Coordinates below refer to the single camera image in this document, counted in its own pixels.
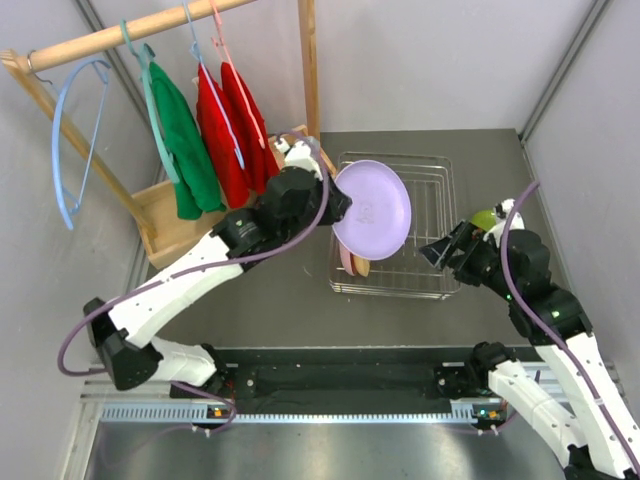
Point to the metal wire dish rack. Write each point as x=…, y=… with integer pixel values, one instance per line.
x=429, y=181

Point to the red shirt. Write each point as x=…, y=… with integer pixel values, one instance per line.
x=261, y=165
x=231, y=179

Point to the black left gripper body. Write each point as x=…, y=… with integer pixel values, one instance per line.
x=300, y=224

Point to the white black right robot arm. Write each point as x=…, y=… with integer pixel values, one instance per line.
x=592, y=434

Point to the red shirt left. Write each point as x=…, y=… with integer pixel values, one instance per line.
x=231, y=179

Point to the pink hanger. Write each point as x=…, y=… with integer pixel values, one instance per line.
x=244, y=104

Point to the pink plastic plate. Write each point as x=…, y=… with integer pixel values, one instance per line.
x=348, y=261

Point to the green plate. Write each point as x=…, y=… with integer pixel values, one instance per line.
x=484, y=219

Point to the wooden clothes rack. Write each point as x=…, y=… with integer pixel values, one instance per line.
x=164, y=236

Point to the yellow plastic plate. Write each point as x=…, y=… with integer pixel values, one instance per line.
x=360, y=265

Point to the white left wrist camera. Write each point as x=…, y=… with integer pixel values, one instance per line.
x=298, y=154

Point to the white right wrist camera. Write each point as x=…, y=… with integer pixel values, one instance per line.
x=502, y=211

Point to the red shirt right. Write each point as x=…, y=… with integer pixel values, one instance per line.
x=261, y=165

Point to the purple plastic plate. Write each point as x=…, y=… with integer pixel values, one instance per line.
x=377, y=223

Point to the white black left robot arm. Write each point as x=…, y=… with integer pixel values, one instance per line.
x=125, y=335

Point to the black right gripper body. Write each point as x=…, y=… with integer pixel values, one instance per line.
x=478, y=260

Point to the green shirt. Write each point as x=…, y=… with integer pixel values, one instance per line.
x=198, y=189

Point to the teal hanger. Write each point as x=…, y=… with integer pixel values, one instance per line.
x=144, y=57

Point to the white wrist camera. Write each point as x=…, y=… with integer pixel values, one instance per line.
x=298, y=154
x=502, y=211

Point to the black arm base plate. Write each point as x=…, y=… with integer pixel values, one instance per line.
x=273, y=381

